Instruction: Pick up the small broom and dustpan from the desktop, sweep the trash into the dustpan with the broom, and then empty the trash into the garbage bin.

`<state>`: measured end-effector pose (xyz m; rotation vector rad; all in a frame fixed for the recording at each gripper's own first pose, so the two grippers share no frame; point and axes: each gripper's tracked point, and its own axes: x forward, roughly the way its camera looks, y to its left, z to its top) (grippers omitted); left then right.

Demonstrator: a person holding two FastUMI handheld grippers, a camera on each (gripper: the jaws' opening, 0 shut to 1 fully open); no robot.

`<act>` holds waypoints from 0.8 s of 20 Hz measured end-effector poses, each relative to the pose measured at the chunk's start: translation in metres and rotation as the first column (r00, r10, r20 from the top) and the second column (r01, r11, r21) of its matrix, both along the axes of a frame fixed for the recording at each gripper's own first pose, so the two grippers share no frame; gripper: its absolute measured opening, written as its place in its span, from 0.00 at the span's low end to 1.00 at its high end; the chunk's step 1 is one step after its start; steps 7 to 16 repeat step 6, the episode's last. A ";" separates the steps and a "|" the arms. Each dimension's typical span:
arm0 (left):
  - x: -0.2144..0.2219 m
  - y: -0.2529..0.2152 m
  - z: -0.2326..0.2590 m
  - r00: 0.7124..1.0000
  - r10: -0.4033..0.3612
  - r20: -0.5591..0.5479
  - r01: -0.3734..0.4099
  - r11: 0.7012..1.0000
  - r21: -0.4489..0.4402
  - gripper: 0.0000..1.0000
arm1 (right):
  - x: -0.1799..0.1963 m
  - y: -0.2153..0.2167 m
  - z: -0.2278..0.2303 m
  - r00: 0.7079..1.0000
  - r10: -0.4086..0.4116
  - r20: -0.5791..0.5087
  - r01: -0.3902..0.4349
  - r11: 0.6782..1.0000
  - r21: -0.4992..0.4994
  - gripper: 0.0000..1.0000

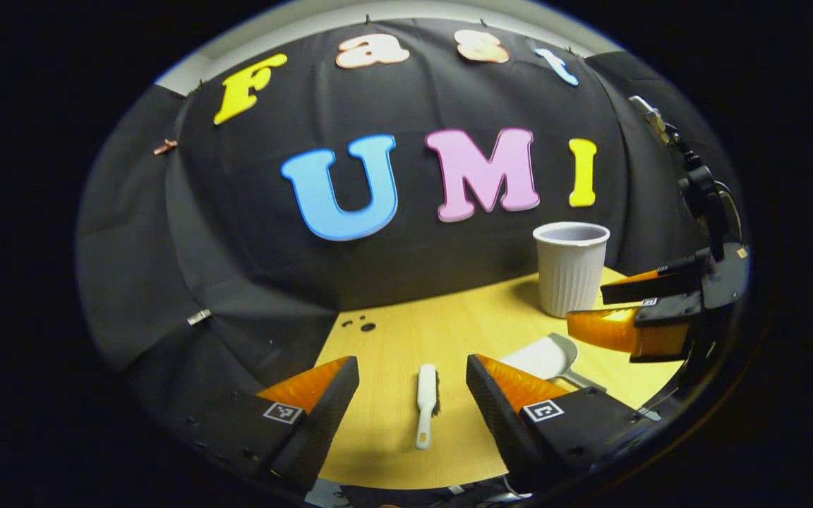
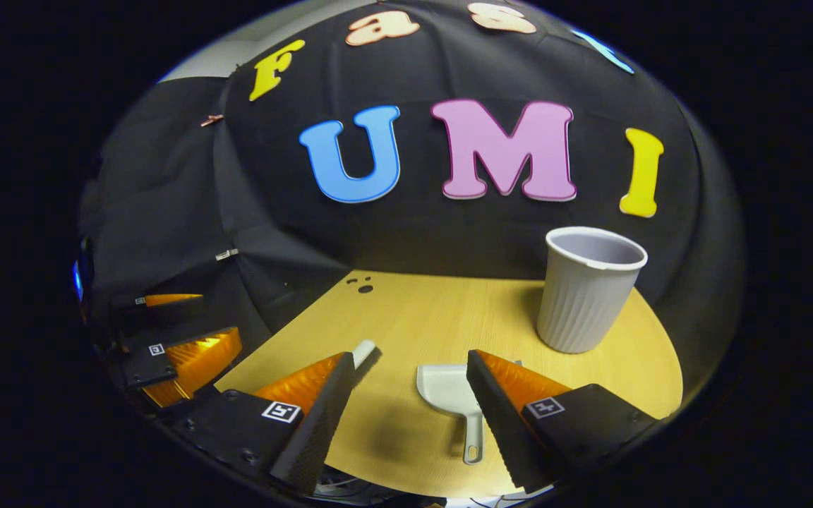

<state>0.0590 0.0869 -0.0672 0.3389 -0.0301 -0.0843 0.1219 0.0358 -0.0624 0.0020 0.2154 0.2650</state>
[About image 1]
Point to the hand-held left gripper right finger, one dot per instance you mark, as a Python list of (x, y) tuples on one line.
[(491, 409)]

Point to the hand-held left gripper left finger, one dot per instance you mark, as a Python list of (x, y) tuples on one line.
[(329, 402)]

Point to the copper metal clip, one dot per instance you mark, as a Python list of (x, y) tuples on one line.
[(165, 147)]

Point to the white ribbed garbage bin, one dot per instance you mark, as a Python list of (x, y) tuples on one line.
[(570, 275)]

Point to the white dustpan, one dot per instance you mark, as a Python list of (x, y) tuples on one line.
[(537, 356)]

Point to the silver metal clip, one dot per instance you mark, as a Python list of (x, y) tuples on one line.
[(199, 317)]

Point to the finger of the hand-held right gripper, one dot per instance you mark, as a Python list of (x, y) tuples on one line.
[(632, 331), (660, 282)]

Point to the small white broom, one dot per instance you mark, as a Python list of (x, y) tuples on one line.
[(426, 402)]

